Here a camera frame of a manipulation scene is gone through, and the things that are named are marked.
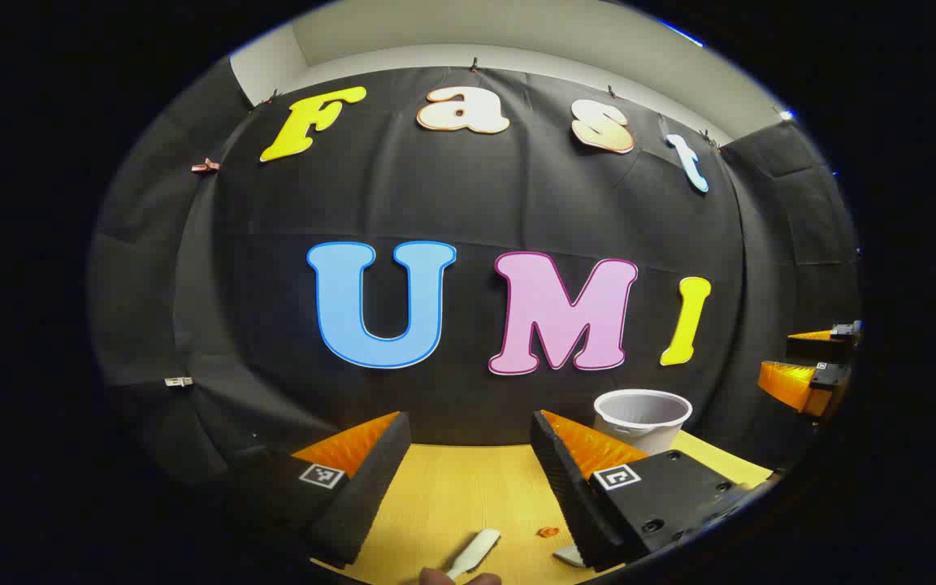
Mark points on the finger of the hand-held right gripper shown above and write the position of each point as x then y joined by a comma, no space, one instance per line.
842,330
789,382

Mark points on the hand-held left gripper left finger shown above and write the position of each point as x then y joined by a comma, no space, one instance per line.
366,487

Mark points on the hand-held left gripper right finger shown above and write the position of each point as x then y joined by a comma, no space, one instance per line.
569,496

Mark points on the orange paper ball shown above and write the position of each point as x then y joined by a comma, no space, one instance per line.
548,532

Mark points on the white dustpan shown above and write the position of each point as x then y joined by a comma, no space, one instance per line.
569,556

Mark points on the white ribbed garbage bin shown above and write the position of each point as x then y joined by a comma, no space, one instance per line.
647,435

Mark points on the wooden desktop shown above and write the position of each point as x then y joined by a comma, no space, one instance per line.
468,487

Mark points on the white clip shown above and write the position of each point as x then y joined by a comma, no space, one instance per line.
179,381

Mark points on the orange clip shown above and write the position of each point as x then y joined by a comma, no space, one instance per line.
205,166

